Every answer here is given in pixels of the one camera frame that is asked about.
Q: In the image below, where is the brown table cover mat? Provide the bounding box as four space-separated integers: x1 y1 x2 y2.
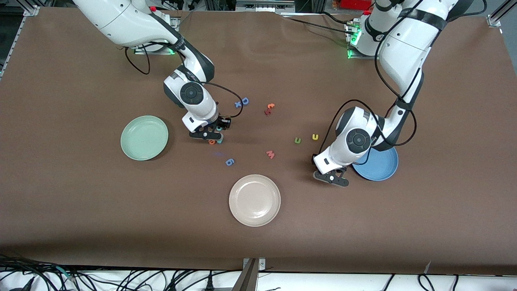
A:
0 6 517 275

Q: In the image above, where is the long black table cable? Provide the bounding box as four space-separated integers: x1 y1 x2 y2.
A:
281 15 356 36

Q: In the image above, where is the beige plate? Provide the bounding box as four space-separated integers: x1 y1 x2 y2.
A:
229 174 281 227

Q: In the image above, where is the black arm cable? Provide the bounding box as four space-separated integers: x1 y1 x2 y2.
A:
321 0 429 166
124 46 244 118

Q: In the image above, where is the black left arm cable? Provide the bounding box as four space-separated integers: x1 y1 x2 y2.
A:
321 0 429 166

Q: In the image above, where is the blue plate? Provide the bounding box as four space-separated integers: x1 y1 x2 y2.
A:
352 146 399 181

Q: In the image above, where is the aluminium profile post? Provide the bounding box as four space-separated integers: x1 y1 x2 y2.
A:
232 259 259 291

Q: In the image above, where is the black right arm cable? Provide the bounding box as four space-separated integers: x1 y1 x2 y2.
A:
124 46 244 118

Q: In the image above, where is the aluminium table edge rail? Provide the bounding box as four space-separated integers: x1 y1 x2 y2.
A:
0 16 25 79

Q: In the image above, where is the green plate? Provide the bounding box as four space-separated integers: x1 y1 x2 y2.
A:
121 116 169 161

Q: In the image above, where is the teal tipped cable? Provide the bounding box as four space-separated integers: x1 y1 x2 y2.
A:
55 265 77 282

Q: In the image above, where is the thin black base cable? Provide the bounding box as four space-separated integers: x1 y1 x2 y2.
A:
178 10 194 31

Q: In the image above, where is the red box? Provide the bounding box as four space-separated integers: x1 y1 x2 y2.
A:
341 0 372 11

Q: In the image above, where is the short black table cable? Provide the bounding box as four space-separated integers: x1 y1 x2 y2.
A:
318 11 350 23

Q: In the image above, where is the grey metal frame rail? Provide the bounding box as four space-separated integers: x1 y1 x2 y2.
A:
236 0 295 13

